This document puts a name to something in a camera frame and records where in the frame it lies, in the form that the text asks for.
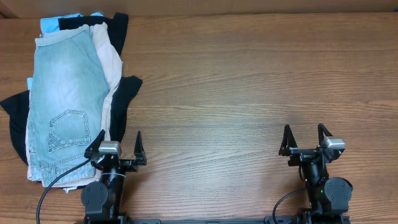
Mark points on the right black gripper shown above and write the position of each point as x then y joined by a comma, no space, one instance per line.
305,152

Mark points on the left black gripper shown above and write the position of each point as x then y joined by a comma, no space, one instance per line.
123,162

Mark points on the light blue denim shorts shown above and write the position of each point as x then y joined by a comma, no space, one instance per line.
65,102

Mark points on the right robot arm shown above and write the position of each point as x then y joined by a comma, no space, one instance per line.
328,196

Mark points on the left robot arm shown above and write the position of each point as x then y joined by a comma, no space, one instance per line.
102,199

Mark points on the beige folded shorts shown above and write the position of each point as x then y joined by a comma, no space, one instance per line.
112,65

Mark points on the black garment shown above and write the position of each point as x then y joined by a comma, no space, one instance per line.
17,106

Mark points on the light blue garment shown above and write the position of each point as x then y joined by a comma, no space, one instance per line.
51,24

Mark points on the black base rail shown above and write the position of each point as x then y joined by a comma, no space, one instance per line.
265,220

